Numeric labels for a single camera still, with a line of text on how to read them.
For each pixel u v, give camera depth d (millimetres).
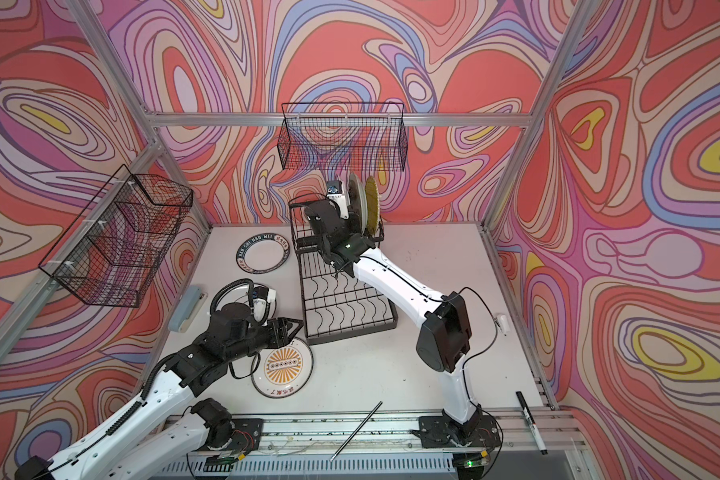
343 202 689
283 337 664
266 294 690
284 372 822
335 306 950
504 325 890
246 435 724
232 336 569
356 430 746
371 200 792
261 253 1122
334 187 664
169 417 505
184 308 908
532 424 737
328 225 589
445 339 538
